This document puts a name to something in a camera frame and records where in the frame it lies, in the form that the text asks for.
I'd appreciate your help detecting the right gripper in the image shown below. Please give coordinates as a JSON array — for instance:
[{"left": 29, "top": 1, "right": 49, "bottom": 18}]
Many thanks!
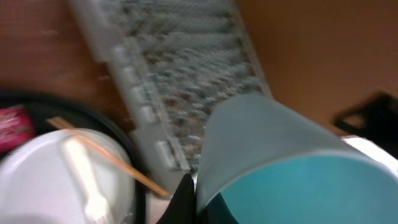
[{"left": 333, "top": 93, "right": 397, "bottom": 158}]

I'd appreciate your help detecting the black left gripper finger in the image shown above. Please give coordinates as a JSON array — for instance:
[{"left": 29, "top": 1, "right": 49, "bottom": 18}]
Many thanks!
[{"left": 157, "top": 174, "right": 238, "bottom": 224}]

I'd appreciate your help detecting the white plastic fork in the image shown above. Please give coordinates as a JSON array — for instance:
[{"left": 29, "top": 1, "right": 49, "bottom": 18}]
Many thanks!
[{"left": 62, "top": 138, "right": 114, "bottom": 224}]

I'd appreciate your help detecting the wooden chopstick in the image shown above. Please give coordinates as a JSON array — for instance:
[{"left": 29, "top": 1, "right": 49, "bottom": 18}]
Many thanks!
[{"left": 46, "top": 117, "right": 169, "bottom": 197}]

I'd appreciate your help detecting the light blue cup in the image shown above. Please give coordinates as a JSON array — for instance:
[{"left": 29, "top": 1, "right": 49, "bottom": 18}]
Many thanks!
[{"left": 196, "top": 94, "right": 397, "bottom": 223}]

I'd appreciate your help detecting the grey plate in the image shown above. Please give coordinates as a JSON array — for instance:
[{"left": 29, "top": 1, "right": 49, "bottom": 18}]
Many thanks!
[{"left": 1, "top": 131, "right": 135, "bottom": 224}]

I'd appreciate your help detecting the red snack wrapper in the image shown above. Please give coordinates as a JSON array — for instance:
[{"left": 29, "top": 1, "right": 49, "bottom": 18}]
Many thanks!
[{"left": 1, "top": 105, "right": 35, "bottom": 152}]

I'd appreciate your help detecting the grey dishwasher rack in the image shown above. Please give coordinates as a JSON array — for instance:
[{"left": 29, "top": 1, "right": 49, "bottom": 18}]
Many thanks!
[{"left": 70, "top": 0, "right": 271, "bottom": 194}]

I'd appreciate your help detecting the black round tray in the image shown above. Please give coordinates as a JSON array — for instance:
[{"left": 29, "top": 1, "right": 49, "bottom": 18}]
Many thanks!
[{"left": 0, "top": 88, "right": 147, "bottom": 224}]

